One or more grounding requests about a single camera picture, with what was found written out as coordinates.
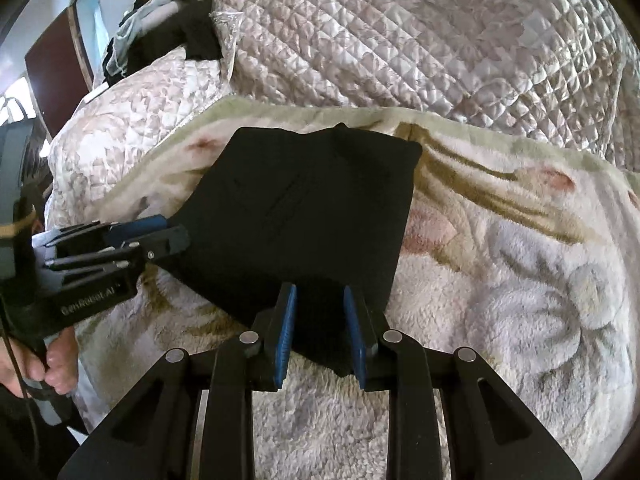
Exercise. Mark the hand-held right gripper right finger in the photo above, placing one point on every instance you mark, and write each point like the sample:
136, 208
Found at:
355, 340

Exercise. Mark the diamond quilted bedspread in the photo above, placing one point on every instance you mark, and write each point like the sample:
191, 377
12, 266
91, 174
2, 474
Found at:
400, 35

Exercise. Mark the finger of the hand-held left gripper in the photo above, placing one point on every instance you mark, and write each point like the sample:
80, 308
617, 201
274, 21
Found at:
167, 245
140, 227

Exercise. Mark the floral quilted comforter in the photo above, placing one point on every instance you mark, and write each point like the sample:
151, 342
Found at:
125, 110

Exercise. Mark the pile of clothes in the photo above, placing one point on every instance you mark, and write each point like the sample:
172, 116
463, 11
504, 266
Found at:
200, 30

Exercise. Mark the person's left forearm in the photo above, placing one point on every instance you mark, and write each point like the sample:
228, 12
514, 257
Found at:
20, 440

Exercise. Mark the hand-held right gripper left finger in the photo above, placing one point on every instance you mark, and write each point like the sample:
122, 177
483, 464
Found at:
285, 330

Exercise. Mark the floral fleece blanket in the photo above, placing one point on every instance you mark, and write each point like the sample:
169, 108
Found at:
500, 285

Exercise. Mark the pale grey garment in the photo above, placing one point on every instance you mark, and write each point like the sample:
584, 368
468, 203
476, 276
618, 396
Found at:
145, 25

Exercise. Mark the clear plastic wrap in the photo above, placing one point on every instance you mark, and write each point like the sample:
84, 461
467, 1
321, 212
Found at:
227, 45

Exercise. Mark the person's left hand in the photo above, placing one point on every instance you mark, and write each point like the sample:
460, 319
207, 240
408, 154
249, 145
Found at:
57, 365

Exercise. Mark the black pants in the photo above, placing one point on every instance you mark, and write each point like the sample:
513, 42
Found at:
300, 210

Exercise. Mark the dark red cabinet door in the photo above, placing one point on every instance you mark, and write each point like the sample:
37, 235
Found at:
60, 70

